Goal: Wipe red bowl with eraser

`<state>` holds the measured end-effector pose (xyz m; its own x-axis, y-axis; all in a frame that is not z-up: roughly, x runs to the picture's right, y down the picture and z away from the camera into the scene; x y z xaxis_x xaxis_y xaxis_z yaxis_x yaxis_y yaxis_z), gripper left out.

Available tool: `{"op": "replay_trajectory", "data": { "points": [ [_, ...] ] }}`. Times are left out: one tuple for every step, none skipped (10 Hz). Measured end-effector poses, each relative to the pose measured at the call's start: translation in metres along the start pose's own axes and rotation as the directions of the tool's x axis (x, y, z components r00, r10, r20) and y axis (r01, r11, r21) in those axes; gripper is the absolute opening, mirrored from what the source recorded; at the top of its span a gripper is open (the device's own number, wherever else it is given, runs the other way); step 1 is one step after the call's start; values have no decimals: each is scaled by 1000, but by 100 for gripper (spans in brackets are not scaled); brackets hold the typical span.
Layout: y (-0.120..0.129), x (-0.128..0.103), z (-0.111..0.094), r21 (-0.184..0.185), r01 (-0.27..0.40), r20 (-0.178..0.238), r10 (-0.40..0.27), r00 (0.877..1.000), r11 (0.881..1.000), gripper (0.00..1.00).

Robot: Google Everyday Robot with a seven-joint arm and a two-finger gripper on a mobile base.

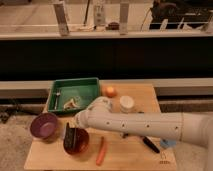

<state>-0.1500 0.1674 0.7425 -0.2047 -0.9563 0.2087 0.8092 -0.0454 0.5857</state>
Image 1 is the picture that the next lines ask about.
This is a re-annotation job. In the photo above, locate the red bowl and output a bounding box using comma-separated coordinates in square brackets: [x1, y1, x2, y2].
[63, 128, 89, 155]

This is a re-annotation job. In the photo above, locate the purple bowl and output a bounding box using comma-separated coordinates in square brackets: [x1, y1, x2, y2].
[30, 113, 58, 139]

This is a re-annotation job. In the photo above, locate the orange carrot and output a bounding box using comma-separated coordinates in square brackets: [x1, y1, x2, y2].
[96, 137, 107, 166]

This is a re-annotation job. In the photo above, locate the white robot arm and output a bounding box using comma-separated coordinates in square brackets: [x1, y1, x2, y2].
[74, 97, 213, 171]

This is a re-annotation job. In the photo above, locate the green plastic tray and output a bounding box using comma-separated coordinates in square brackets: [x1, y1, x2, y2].
[47, 77, 100, 115]

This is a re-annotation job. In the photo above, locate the beige object in tray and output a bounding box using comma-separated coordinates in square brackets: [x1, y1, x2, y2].
[63, 98, 78, 110]

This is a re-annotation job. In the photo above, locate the orange fruit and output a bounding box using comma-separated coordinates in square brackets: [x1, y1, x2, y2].
[105, 86, 117, 98]

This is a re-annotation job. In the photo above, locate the black marker pen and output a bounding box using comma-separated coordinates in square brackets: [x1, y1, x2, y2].
[142, 137, 160, 153]

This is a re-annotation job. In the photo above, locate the white round container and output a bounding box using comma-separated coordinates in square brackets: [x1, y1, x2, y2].
[119, 96, 135, 113]

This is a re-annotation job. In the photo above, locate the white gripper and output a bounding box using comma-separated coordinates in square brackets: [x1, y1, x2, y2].
[74, 111, 88, 128]

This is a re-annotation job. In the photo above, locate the metal spoon in tray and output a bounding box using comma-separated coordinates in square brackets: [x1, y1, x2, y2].
[54, 89, 61, 110]

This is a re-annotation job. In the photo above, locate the black eraser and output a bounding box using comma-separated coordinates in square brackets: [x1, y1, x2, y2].
[64, 124, 77, 149]

